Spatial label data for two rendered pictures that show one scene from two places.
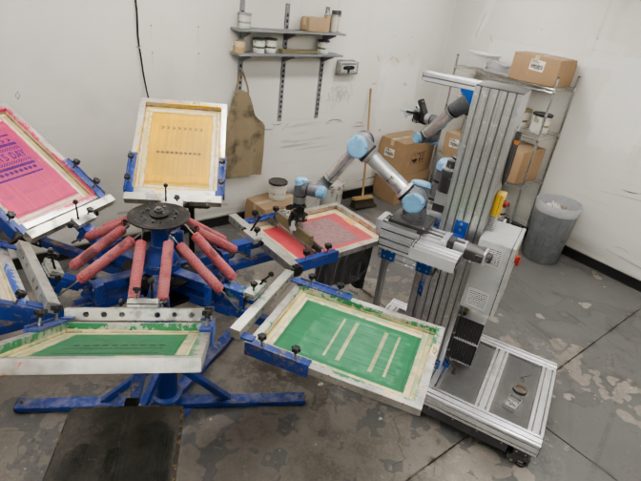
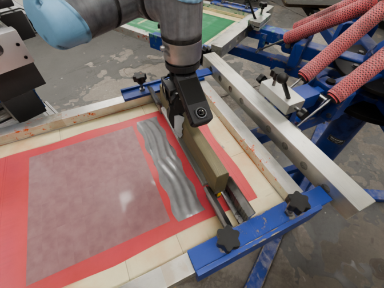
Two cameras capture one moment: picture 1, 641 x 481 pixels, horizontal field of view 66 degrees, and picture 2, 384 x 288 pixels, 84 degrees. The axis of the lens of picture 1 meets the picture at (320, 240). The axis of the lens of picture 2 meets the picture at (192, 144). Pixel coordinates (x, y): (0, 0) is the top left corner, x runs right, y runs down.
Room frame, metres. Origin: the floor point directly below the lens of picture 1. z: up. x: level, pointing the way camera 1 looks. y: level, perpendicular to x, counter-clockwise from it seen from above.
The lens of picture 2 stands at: (3.07, 0.29, 1.45)
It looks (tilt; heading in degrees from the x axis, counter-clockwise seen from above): 50 degrees down; 197
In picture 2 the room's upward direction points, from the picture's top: straight up
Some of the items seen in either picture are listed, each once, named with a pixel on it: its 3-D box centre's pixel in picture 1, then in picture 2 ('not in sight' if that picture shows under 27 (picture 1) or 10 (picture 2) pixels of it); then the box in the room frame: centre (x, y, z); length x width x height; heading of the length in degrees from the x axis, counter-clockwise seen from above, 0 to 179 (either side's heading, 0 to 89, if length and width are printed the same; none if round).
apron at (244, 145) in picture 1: (241, 126); not in sight; (4.67, 0.90, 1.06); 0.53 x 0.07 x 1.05; 132
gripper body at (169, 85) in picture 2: (299, 212); (182, 82); (2.68, 0.15, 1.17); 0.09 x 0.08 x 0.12; 42
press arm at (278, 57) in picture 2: (266, 321); (239, 50); (1.95, 0.21, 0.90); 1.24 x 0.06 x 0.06; 72
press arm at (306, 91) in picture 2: (243, 244); (290, 101); (2.47, 0.44, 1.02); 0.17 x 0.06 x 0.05; 132
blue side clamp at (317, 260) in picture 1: (316, 260); (164, 90); (2.47, 0.01, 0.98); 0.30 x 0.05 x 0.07; 132
